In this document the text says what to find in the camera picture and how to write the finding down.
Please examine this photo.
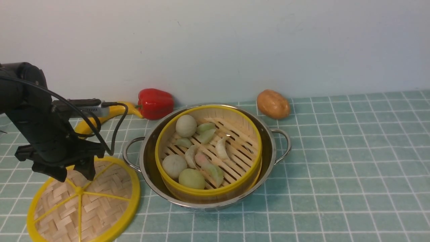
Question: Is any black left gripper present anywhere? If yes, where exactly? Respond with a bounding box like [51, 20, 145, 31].
[14, 111, 105, 183]

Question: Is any yellow rimmed woven steamer lid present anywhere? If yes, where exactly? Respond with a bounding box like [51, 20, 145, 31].
[27, 156, 141, 242]

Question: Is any yellow rimmed bamboo steamer basket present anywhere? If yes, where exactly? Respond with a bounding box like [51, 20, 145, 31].
[155, 104, 262, 204]

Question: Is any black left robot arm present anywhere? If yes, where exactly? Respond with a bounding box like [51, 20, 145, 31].
[0, 62, 105, 182]

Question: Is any stainless steel pot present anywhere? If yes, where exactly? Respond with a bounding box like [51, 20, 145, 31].
[122, 106, 291, 213]

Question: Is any yellow banana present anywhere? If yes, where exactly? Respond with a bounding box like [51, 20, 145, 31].
[74, 102, 144, 136]

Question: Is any white round bun front left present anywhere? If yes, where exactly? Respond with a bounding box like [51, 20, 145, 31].
[161, 154, 188, 180]

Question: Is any white round bun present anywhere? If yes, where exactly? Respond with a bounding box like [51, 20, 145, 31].
[161, 154, 188, 180]
[175, 115, 198, 138]

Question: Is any red bell pepper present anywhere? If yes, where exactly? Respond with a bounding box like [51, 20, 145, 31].
[137, 88, 174, 120]

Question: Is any green round bun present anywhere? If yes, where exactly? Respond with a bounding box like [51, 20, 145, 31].
[178, 168, 206, 190]

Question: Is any pale green dumpling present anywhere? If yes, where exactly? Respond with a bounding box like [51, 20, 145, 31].
[197, 122, 216, 144]

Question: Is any green pink dumpling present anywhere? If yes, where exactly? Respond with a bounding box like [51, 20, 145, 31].
[195, 152, 224, 188]

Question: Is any white dumpling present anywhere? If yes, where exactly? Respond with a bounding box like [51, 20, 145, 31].
[215, 135, 230, 160]

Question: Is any brown potato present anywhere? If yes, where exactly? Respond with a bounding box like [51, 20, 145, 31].
[256, 89, 291, 120]

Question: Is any green checkered tablecloth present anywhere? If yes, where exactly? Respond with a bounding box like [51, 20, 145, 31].
[0, 90, 430, 242]

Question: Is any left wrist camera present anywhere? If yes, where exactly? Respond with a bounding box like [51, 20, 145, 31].
[52, 98, 109, 119]

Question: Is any black left camera cable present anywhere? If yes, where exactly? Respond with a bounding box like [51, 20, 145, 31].
[0, 76, 129, 156]

